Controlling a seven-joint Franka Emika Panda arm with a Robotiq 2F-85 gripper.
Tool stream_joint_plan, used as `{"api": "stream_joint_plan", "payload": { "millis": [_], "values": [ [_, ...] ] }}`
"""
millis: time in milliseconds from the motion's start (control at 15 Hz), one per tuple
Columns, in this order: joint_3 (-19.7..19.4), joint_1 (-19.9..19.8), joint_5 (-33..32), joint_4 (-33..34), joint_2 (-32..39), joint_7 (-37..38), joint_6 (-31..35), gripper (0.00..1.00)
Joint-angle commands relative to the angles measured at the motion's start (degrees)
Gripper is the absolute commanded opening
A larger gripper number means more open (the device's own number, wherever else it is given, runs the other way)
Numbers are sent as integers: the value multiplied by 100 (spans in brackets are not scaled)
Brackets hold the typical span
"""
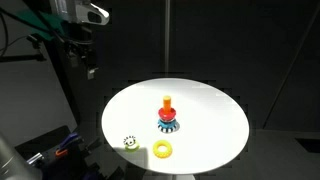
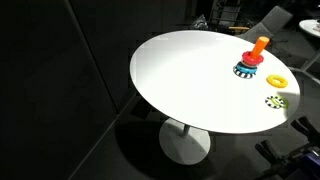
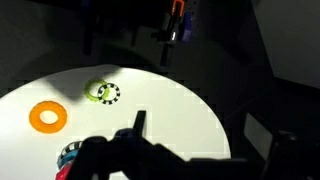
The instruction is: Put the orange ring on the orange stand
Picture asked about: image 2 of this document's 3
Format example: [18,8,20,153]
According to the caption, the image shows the orange toy ring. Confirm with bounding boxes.
[266,73,289,89]

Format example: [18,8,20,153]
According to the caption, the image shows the grey patterned cushion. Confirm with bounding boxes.
[191,14,210,31]

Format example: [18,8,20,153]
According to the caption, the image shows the wooden bar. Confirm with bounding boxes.
[228,26,251,32]

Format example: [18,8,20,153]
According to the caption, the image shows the orange stacking toy pole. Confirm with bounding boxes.
[249,35,270,61]

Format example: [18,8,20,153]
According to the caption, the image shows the grey metal table leg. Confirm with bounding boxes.
[288,49,320,85]

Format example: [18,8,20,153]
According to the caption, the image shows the small white round table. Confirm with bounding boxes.
[298,18,320,38]

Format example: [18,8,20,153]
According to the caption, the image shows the purple device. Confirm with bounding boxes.
[293,148,320,180]

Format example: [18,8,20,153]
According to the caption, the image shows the white table pedestal base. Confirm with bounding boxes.
[158,117,212,166]

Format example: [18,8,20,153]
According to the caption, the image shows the blue toy ring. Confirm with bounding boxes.
[235,60,259,75]

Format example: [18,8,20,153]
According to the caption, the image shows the red toy ring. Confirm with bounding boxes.
[241,50,265,67]

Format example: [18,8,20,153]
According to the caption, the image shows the green black white toy ring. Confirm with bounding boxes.
[264,94,290,110]

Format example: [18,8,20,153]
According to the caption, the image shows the black clamp handle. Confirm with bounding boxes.
[254,139,288,168]
[290,116,320,148]

